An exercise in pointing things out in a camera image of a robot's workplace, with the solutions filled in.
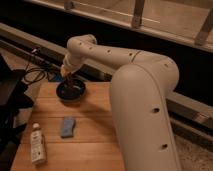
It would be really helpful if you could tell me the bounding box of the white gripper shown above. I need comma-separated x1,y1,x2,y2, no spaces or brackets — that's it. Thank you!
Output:
60,64,75,88

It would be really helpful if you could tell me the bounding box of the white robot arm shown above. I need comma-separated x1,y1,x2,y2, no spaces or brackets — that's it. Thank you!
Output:
61,34,182,171

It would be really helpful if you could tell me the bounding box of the dark ceramic bowl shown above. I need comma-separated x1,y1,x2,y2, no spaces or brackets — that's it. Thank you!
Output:
56,79,86,101

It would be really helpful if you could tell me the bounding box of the blue sponge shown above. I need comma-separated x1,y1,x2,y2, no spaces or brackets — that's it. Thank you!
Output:
60,117,75,138

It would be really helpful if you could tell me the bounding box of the black object at left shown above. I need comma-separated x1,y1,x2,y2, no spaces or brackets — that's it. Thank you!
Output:
0,53,34,171

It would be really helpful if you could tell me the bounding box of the white plastic bottle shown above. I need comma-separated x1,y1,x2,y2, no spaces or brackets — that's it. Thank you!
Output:
30,123,46,165

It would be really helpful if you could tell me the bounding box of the black cable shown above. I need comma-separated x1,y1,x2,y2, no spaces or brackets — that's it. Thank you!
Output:
22,49,63,84

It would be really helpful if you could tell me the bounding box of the metal window rail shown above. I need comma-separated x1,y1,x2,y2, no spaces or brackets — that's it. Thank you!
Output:
26,0,213,53

